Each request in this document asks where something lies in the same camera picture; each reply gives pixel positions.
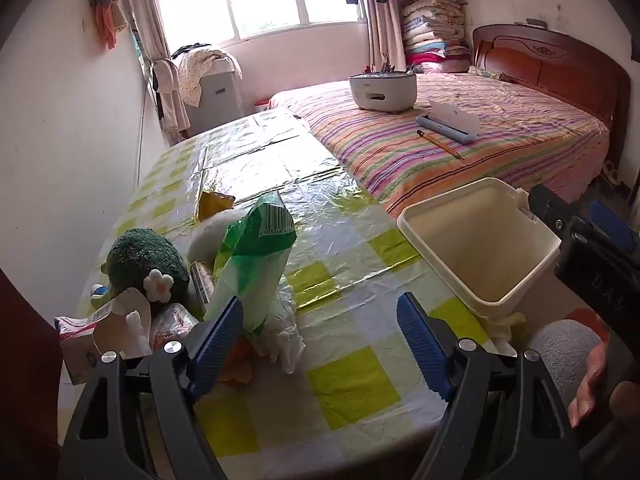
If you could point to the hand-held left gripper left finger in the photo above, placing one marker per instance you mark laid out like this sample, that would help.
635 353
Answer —
220 345

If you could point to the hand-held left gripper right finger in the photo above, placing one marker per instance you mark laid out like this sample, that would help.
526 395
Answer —
422 345

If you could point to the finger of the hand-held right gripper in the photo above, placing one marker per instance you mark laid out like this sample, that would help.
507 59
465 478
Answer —
550 210
610 225

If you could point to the white plastic bag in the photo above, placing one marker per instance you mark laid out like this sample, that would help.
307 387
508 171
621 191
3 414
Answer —
282 325

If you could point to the white plastic bin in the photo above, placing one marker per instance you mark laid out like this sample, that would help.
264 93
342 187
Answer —
475 240

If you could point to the green printed plastic bag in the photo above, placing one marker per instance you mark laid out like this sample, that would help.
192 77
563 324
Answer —
255 245

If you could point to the torn white paper carton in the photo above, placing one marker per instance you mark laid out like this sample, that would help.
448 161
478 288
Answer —
110 330

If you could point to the green plush toy with flower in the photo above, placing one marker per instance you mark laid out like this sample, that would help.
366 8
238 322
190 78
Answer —
140 260

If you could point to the person's right hand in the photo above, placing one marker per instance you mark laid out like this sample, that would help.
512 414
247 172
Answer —
590 385

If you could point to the orange peel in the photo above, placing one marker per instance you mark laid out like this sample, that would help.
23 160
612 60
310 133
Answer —
240 365

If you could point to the red stool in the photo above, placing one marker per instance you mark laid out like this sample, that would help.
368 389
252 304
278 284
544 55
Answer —
585 316

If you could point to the pink snack wrapper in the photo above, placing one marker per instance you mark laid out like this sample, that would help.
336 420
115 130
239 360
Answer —
172 322

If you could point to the pair of light slippers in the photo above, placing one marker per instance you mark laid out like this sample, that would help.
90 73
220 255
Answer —
612 171

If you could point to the printed white tube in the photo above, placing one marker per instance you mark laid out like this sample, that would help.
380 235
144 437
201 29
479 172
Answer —
202 282

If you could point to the grey fuzzy cushion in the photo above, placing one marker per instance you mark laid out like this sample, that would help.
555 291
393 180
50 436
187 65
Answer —
560 355

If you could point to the striped bed sheet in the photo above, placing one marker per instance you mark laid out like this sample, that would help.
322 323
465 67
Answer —
475 140

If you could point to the white plush toy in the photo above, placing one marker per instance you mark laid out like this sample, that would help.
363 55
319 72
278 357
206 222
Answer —
210 240

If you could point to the yellow pencil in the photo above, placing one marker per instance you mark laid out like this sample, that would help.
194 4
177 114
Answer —
440 145

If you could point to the small bottle with blue cap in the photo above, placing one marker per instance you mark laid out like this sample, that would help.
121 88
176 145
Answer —
98 291

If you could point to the blue case with white lid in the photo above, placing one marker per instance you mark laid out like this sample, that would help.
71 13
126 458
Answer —
450 120

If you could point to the yellow snack packet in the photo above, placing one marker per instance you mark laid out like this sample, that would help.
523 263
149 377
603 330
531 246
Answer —
212 205

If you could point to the wooden bed headboard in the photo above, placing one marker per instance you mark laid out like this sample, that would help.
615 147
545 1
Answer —
550 65

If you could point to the floral pillow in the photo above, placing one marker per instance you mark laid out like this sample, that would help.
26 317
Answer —
485 72

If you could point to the brown wooden door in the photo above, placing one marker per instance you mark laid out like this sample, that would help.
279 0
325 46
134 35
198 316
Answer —
25 385

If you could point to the white oval pen container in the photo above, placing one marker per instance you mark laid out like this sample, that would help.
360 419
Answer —
382 90

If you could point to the stack of folded quilts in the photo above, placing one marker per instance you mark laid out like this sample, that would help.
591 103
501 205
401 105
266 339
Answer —
435 30

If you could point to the beige curtain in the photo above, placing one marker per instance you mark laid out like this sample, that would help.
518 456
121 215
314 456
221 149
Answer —
147 10
385 35

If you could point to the red basin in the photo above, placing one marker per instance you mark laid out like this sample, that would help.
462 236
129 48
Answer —
262 103

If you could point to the white hanging garment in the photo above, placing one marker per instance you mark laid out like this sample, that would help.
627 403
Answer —
170 95

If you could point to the white dotted cloth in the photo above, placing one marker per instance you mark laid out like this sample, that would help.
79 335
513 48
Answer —
197 70

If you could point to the window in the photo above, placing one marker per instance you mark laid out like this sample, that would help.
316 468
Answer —
270 5

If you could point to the orange cloth on wall hook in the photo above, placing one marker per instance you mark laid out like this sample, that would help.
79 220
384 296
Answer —
106 15

